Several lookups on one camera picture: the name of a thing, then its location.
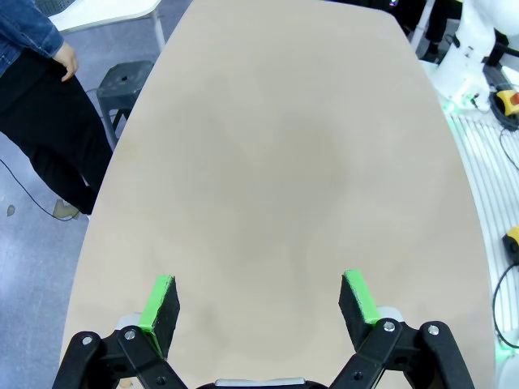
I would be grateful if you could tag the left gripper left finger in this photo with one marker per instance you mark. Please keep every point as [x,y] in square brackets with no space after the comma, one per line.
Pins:
[162,308]

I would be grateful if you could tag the yellow emergency stop button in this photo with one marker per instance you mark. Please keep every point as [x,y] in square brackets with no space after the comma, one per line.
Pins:
[513,243]
[509,101]

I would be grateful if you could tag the dark grey plastic stool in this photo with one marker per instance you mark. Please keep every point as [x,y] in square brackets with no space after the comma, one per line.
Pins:
[123,81]

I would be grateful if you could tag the person's right forearm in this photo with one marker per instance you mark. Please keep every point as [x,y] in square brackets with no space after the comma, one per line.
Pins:
[36,28]

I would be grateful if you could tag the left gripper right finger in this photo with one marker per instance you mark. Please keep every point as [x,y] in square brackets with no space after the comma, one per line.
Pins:
[357,308]

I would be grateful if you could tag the grey perforated basket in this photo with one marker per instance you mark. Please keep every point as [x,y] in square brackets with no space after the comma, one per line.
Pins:
[58,6]

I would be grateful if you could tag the person in denim jacket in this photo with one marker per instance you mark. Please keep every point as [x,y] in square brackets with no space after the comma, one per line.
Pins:
[44,121]

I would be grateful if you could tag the person's right hand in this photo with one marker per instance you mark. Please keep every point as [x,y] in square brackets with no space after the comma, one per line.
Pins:
[69,58]

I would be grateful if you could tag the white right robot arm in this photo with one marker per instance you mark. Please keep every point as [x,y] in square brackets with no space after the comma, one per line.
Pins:
[466,48]

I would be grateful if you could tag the white slatted platform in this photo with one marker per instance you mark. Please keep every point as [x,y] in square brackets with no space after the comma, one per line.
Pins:
[482,170]

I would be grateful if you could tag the white side table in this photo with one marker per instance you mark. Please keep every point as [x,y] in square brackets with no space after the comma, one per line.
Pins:
[113,12]

